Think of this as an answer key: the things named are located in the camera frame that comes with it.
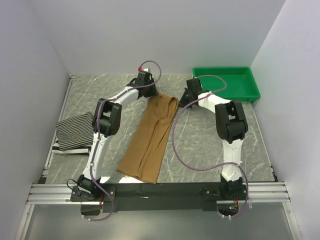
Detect purple cable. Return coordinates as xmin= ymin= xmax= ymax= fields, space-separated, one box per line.
xmin=84 ymin=60 xmax=163 ymax=222
xmin=171 ymin=74 xmax=250 ymax=220

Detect aluminium rail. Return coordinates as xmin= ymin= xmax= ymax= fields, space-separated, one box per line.
xmin=42 ymin=74 xmax=76 ymax=176
xmin=26 ymin=182 xmax=291 ymax=205

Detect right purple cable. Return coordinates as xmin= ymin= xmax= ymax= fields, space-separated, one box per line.
xmin=171 ymin=74 xmax=250 ymax=220

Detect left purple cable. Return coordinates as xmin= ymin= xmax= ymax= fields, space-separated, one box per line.
xmin=84 ymin=60 xmax=163 ymax=222

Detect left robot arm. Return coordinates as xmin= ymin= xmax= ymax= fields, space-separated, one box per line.
xmin=77 ymin=68 xmax=158 ymax=201

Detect aluminium front rail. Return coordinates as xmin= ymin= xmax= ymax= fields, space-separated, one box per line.
xmin=26 ymin=182 xmax=291 ymax=205

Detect thin striped tank top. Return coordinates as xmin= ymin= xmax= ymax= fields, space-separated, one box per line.
xmin=55 ymin=112 xmax=94 ymax=151

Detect black base beam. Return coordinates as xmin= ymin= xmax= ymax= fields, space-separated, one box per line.
xmin=70 ymin=182 xmax=248 ymax=215

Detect green plastic bin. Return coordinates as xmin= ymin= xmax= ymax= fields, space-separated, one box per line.
xmin=192 ymin=66 xmax=261 ymax=103

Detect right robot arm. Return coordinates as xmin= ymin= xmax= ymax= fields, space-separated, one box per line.
xmin=179 ymin=75 xmax=248 ymax=200

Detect tan tank top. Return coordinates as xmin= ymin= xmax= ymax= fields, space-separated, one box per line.
xmin=117 ymin=94 xmax=178 ymax=184

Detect aluminium left side rail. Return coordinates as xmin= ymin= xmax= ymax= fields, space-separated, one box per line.
xmin=42 ymin=74 xmax=76 ymax=176

